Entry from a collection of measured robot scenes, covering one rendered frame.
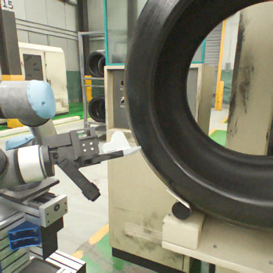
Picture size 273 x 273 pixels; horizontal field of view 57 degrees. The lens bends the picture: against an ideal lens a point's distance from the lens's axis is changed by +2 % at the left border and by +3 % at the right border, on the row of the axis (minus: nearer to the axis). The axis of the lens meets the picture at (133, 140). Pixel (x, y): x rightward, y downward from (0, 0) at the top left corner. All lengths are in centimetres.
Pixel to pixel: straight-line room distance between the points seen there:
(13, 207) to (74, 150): 82
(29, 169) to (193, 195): 34
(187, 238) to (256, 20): 66
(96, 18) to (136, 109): 1203
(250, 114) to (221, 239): 41
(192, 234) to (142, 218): 98
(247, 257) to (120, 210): 108
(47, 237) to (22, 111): 66
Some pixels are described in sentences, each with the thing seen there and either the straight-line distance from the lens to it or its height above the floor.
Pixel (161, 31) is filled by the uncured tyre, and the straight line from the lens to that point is 52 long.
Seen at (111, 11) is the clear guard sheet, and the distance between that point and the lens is 152.
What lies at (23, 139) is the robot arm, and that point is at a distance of 119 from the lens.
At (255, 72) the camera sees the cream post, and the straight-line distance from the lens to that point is 90.
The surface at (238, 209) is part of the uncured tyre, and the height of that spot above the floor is 96.
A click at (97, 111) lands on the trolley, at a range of 504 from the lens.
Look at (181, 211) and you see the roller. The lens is 63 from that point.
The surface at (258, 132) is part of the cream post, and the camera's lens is 92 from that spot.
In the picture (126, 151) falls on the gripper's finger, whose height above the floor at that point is 105.
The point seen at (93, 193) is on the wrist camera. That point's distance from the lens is 56.
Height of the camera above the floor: 122
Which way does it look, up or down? 15 degrees down
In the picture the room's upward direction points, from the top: straight up
